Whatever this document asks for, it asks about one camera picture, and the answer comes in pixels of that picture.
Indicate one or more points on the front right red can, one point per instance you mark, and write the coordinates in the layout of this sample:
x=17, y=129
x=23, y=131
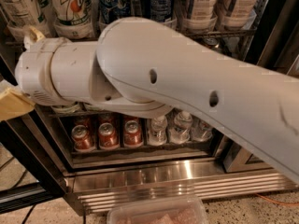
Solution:
x=132, y=134

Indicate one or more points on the white can rightmost on shelf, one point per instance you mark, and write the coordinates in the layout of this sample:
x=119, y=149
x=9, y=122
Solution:
x=236, y=9

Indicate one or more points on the middle water bottle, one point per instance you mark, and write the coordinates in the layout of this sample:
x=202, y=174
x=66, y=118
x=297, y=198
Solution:
x=180, y=129

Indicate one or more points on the front left red can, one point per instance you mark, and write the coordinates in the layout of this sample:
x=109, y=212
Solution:
x=83, y=141

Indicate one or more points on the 7up can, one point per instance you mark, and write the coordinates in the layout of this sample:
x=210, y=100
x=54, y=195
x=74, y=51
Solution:
x=30, y=12
x=72, y=12

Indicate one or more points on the yellow foam padded gripper finger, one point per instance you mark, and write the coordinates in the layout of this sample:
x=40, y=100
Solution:
x=13, y=102

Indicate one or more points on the red can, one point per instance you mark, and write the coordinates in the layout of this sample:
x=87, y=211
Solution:
x=83, y=141
x=108, y=138
x=132, y=134

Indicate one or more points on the left water bottle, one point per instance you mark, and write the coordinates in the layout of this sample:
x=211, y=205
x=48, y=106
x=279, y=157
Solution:
x=157, y=131

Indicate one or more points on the stainless steel fridge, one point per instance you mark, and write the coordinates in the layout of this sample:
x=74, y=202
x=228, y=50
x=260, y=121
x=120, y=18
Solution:
x=98, y=180

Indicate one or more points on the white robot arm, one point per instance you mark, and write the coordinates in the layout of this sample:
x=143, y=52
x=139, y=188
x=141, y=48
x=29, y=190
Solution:
x=142, y=68

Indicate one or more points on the clear plastic container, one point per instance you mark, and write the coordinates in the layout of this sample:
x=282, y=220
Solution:
x=183, y=209

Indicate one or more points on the dark blue pepsi can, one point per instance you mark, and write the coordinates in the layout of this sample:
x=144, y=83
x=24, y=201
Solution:
x=157, y=10

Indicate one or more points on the front middle red can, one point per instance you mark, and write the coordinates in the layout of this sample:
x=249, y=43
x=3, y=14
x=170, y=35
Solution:
x=108, y=138

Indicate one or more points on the open glass fridge door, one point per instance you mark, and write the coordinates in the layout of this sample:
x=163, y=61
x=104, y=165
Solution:
x=19, y=140

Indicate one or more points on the blue pepsi can with face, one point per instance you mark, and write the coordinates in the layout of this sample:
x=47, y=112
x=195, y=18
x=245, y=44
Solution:
x=112, y=10

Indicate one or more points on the white can on shelf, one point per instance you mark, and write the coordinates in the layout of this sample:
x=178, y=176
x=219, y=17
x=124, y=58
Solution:
x=198, y=10
x=236, y=9

